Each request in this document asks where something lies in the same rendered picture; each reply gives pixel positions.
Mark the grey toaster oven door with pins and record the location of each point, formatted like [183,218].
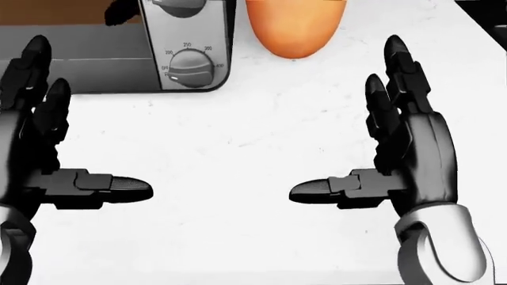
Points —
[75,56]

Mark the grey timer knob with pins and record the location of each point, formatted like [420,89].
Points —
[178,6]

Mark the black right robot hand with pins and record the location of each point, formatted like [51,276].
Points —
[420,148]

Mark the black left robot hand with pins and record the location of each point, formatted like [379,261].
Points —
[24,139]

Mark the silver toaster oven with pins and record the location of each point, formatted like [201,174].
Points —
[119,44]

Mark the grey temperature knob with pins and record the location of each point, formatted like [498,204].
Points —
[191,69]

